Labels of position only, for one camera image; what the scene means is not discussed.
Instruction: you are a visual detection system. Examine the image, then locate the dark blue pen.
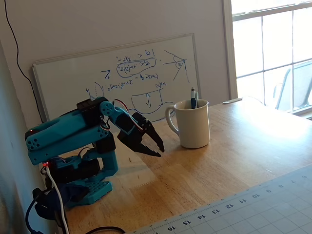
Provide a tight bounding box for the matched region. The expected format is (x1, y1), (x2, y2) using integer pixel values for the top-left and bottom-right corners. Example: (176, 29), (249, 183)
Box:
(190, 87), (199, 110)

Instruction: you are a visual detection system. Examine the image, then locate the blue cable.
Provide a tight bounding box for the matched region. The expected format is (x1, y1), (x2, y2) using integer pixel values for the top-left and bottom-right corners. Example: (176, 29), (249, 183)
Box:
(25, 199), (39, 234)

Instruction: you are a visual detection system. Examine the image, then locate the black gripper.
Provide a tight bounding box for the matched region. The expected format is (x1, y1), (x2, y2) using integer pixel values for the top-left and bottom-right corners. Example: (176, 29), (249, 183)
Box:
(117, 112), (165, 158)

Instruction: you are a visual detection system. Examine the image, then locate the white dry erase board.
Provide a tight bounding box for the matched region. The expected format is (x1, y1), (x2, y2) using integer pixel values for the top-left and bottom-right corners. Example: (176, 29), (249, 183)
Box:
(32, 33), (202, 122)

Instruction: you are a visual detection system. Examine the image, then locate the black wall cable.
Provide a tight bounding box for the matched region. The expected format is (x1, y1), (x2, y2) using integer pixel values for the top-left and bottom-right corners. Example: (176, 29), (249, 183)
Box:
(4, 0), (46, 122)

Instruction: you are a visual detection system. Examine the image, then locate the white ceramic mug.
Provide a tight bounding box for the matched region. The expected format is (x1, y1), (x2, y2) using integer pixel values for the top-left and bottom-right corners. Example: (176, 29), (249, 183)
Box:
(165, 99), (211, 149)

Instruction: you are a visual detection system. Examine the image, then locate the thin black usb cable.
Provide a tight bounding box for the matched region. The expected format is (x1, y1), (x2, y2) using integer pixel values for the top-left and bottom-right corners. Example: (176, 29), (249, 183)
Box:
(82, 226), (126, 234)

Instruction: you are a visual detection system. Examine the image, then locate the gray gridded cutting mat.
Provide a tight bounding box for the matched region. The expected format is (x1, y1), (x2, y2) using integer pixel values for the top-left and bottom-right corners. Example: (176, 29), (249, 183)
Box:
(131, 164), (312, 234)

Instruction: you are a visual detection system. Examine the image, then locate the white framed window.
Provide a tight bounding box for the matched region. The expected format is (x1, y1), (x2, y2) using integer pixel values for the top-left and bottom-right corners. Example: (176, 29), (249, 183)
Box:
(223, 0), (312, 120)

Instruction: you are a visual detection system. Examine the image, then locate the dark blue table clamp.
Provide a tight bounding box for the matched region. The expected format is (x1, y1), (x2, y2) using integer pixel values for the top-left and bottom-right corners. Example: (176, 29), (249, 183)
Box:
(32, 182), (90, 220)

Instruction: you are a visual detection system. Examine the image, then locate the outdoor patio chair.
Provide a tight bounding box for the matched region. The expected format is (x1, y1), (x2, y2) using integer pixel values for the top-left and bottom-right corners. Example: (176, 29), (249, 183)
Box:
(273, 59), (312, 113)

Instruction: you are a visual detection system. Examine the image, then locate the white usb cable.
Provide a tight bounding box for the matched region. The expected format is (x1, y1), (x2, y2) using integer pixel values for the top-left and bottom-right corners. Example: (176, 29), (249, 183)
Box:
(46, 167), (70, 234)

